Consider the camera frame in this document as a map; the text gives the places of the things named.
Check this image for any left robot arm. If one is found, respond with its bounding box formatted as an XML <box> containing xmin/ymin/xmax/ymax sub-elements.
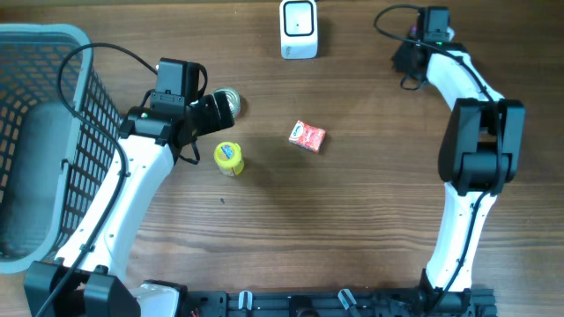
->
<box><xmin>24</xmin><ymin>58</ymin><xmax>234</xmax><ymax>316</ymax></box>

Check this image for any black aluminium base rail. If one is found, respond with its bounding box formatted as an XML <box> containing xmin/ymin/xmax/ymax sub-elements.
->
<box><xmin>131</xmin><ymin>288</ymin><xmax>498</xmax><ymax>317</ymax></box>

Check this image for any yellow mentos gum jar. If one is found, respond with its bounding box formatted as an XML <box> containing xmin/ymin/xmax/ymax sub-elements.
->
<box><xmin>213</xmin><ymin>142</ymin><xmax>244</xmax><ymax>176</ymax></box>

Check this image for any black camera cable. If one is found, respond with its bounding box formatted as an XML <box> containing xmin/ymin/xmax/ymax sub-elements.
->
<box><xmin>33</xmin><ymin>42</ymin><xmax>159</xmax><ymax>317</ymax></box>
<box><xmin>373</xmin><ymin>4</ymin><xmax>506</xmax><ymax>309</ymax></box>

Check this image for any white barcode scanner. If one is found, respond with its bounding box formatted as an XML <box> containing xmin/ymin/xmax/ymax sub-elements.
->
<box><xmin>278</xmin><ymin>0</ymin><xmax>319</xmax><ymax>60</ymax></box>

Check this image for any black left camera cable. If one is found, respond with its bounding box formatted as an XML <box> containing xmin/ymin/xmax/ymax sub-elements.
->
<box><xmin>33</xmin><ymin>42</ymin><xmax>159</xmax><ymax>317</ymax></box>

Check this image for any metal tin can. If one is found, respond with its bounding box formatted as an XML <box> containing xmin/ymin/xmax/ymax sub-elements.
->
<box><xmin>211</xmin><ymin>87</ymin><xmax>241</xmax><ymax>118</ymax></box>

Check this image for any black right camera cable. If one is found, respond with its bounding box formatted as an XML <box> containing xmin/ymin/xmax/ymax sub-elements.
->
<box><xmin>373</xmin><ymin>4</ymin><xmax>506</xmax><ymax>309</ymax></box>

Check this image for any grey plastic mesh basket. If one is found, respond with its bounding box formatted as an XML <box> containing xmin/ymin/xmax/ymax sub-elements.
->
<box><xmin>1</xmin><ymin>24</ymin><xmax>121</xmax><ymax>275</ymax></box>

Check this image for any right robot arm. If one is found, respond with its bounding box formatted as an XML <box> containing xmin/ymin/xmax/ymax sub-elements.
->
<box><xmin>388</xmin><ymin>6</ymin><xmax>525</xmax><ymax>316</ymax></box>

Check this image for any kleenex tissue pack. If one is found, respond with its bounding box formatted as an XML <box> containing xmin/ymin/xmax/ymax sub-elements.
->
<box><xmin>288</xmin><ymin>120</ymin><xmax>326</xmax><ymax>153</ymax></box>

